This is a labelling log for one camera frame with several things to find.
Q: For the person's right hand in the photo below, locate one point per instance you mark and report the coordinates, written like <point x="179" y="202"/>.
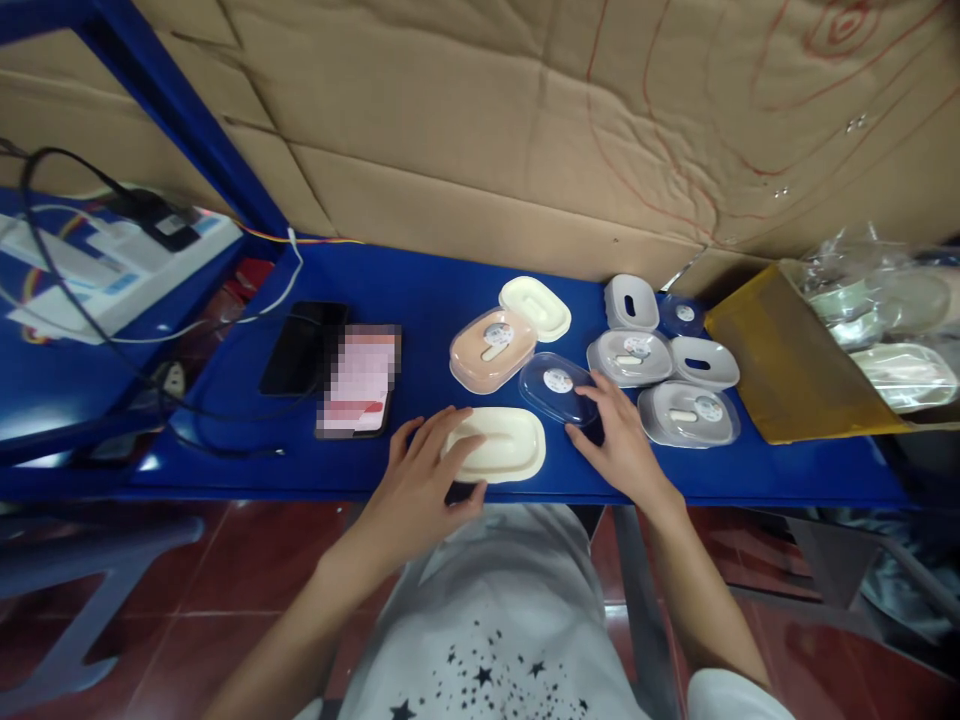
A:
<point x="626" y="450"/>

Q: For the person's left hand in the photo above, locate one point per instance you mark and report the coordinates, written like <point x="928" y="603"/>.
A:
<point x="420" y="487"/>

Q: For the person's right thumb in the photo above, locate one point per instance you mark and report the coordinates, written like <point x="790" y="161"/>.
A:
<point x="585" y="439"/>

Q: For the person's right index finger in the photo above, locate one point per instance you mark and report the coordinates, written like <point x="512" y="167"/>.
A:
<point x="596" y="395"/>

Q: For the person's right fingers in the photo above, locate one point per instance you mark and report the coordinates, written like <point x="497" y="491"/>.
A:
<point x="621" y="396"/>

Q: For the person's left fingers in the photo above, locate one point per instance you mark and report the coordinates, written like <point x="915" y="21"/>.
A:
<point x="424" y="439"/>

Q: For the person's left thumb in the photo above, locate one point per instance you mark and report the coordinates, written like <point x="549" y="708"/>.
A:
<point x="469" y="496"/>

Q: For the large clear plastic lid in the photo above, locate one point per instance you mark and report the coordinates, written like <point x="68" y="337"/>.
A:
<point x="551" y="386"/>

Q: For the cream soap dish base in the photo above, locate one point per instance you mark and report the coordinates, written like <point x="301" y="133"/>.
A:
<point x="510" y="450"/>

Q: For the grey soap box with lid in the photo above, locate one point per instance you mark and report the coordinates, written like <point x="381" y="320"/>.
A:
<point x="688" y="414"/>
<point x="628" y="357"/>

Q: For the smartphone with lit screen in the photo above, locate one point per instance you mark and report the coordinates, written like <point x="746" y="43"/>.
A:
<point x="358" y="379"/>

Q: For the grey soap dish insert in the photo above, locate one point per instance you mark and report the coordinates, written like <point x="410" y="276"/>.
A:
<point x="632" y="301"/>
<point x="703" y="361"/>

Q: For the small clear plastic lid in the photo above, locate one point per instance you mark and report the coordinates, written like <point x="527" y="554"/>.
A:
<point x="682" y="315"/>

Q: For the cream soap dish insert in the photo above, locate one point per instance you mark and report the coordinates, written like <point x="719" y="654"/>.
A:
<point x="536" y="304"/>

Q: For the peach soap box with lid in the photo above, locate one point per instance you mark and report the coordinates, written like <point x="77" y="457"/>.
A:
<point x="491" y="349"/>

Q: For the person's body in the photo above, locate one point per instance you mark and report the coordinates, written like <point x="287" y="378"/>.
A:
<point x="487" y="607"/>

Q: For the black smartphone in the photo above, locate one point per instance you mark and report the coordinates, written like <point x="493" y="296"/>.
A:
<point x="300" y="349"/>

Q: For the yellow taped cardboard box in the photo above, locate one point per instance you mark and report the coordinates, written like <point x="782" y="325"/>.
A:
<point x="780" y="360"/>

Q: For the red packet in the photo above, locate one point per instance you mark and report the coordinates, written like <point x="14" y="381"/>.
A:
<point x="249" y="276"/>

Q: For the brown cardboard sheet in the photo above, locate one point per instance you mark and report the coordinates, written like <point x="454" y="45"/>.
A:
<point x="525" y="127"/>

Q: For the pile of bagged soap boxes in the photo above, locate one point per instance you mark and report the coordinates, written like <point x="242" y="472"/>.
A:
<point x="892" y="315"/>

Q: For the black power adapter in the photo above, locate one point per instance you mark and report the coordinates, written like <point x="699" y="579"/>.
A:
<point x="154" y="217"/>

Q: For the white power strip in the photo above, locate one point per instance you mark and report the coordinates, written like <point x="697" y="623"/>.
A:
<point x="90" y="270"/>

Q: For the grey plastic stool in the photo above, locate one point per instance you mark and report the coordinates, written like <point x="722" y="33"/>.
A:
<point x="67" y="585"/>

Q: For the blue metal shelf rack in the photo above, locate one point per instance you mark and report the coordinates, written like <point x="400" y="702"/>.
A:
<point x="172" y="97"/>

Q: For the grey metal table frame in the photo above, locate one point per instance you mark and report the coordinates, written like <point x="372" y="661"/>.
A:
<point x="645" y="600"/>

